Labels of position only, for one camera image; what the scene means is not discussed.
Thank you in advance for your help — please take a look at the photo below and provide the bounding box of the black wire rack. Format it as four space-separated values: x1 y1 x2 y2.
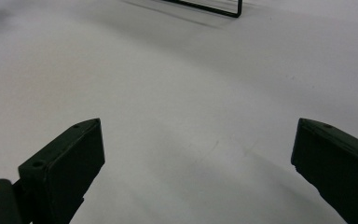
162 0 243 19

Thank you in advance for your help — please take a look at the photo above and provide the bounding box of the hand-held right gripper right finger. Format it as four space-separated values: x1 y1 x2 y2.
290 118 358 224

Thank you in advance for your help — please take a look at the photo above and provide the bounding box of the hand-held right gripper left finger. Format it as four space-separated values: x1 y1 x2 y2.
18 118 106 224

